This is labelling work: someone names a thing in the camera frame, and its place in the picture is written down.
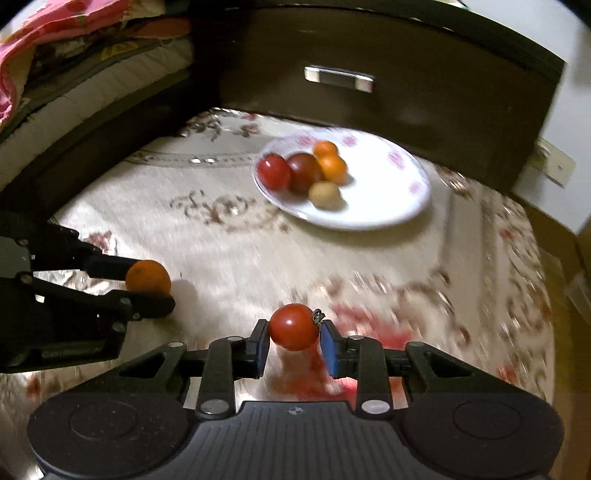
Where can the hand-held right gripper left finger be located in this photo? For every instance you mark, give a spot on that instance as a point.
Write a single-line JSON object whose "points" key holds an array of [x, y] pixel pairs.
{"points": [[263, 350]]}

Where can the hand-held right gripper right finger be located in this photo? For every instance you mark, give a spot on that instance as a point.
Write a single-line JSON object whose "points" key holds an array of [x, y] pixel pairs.
{"points": [[328, 348]]}

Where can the large dark red tomato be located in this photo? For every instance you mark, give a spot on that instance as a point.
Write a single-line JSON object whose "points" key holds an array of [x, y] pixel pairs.
{"points": [[304, 171]]}

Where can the dark wooden nightstand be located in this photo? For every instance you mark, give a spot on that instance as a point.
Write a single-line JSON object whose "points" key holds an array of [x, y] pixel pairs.
{"points": [[415, 69]]}

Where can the white floral plate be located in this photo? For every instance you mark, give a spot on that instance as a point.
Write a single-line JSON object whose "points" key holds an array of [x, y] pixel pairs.
{"points": [[369, 194]]}

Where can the brown longan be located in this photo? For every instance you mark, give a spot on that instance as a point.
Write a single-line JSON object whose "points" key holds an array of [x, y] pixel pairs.
{"points": [[325, 195]]}

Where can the pink floral cloth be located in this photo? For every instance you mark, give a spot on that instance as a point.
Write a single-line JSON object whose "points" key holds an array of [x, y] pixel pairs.
{"points": [[27, 50]]}

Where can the red cherry tomato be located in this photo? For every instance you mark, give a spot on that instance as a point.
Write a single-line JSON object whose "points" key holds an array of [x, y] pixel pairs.
{"points": [[294, 326], [274, 172]]}

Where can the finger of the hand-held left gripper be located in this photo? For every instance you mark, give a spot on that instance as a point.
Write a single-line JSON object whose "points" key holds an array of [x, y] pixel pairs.
{"points": [[138, 304], [106, 265]]}

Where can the small orange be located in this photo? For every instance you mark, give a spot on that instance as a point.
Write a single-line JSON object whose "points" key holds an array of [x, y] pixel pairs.
{"points": [[325, 147], [333, 168], [147, 278]]}

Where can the white mattress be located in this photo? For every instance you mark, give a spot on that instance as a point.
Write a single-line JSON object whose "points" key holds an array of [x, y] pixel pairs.
{"points": [[92, 92]]}

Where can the beige wall outlet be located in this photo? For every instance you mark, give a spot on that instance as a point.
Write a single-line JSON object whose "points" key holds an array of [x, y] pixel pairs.
{"points": [[554, 161]]}

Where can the floral tablecloth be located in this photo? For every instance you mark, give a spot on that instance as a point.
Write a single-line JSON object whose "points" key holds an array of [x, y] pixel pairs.
{"points": [[231, 258]]}

